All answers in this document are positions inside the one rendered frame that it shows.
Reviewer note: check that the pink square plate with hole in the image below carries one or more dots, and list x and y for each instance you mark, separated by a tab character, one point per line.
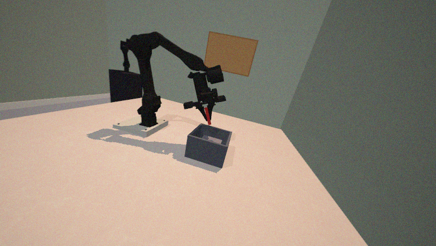
212	139

